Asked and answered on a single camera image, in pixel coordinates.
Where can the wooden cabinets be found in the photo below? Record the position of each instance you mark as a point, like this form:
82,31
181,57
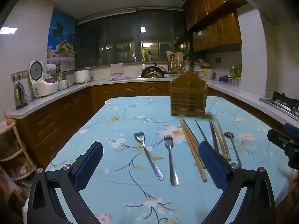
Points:
70,112
217,16

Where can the stainless steel fork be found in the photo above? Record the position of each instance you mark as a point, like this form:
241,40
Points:
149,154
171,163

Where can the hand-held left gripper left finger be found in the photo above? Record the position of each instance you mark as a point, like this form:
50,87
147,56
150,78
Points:
90,165

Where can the steel range hood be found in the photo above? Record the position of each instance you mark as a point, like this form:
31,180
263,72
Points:
268,2

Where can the green drink bottle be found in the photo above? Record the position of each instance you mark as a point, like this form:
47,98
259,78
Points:
233,71

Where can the white and red rice cooker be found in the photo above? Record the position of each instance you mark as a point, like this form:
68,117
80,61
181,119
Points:
44,86

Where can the wooden lower cabinets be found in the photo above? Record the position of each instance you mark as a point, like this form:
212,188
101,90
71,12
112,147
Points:
70,112

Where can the wooden slatted utensil holder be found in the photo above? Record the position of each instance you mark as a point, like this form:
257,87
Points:
188,95

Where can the white electric pot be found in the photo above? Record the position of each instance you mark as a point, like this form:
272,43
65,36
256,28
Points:
83,76

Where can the wooden countertop utensil rack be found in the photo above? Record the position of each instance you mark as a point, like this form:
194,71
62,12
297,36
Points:
174,59

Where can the purple plastic bowl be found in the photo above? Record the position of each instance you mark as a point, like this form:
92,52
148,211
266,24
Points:
119,77

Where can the blue floral tablecloth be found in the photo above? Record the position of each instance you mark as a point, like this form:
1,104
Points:
116,191

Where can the grey pump bottle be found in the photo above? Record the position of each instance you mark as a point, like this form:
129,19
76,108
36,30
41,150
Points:
149,56

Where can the gas stove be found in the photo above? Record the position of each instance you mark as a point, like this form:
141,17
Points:
282,100

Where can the yellow detergent bottle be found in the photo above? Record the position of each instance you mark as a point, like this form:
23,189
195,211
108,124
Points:
144,56

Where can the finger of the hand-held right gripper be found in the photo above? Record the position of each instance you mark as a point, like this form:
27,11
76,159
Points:
280,142
292,128

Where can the white tiered shelf rack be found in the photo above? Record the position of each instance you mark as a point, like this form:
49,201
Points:
14,144

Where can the black wok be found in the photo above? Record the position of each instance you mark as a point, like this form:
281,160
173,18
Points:
153,71

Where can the wooden upper cabinets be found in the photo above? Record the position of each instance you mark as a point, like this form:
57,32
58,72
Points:
217,16

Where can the beige dish towel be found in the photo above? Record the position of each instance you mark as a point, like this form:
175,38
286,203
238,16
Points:
116,68

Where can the chrome sink faucet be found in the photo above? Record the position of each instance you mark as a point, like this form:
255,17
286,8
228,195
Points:
139,57

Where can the dark kitchen window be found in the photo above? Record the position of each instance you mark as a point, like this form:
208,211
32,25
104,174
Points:
112,39

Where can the white container with pink bowls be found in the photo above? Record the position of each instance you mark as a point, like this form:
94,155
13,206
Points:
205,73

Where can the wall socket strip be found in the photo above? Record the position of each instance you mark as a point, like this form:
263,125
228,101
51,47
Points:
19,75

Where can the blue cloth item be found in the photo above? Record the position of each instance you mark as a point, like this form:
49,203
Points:
223,78

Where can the brown wooden chopstick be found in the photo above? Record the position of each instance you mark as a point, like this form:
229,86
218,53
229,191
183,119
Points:
194,144
192,135
192,150

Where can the steel electric kettle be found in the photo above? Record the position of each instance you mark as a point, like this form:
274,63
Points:
19,95

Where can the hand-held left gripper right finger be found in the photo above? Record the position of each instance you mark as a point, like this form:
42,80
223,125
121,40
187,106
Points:
212,165

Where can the knife block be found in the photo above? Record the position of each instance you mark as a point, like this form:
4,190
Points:
192,66

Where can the small white cooker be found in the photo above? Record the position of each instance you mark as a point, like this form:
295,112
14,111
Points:
63,85

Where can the dark wall outlet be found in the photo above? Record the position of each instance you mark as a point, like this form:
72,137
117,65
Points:
217,60

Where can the fruit and palm wall poster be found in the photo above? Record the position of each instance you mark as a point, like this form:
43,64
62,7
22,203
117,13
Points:
62,37

